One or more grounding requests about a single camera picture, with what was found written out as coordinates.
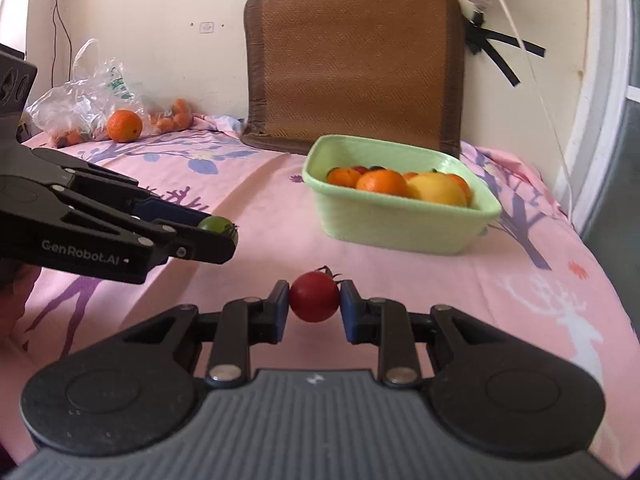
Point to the glass sliding door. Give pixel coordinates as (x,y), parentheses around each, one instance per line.
(602,187)

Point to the brown woven seat cushion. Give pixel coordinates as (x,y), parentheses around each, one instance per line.
(388,70)

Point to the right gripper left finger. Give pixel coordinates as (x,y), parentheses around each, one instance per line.
(240,324)

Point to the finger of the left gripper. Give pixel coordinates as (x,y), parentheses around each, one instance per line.
(115,189)
(57,228)

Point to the light green plastic basket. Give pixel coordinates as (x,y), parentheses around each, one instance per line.
(388,221)

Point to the pink deer print tablecloth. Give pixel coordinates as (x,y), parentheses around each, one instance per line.
(529,273)

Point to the clear plastic bag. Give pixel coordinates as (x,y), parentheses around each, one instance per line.
(82,106)

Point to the green tomato with stem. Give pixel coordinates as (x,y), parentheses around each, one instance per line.
(219,225)

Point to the white wall socket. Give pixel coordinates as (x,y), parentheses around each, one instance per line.
(206,28)

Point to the orange beside plastic bag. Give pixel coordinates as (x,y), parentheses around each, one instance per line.
(124,126)

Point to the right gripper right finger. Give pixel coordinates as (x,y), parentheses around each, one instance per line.
(387,325)

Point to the large yellow grapefruit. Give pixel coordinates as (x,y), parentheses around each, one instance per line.
(436,188)

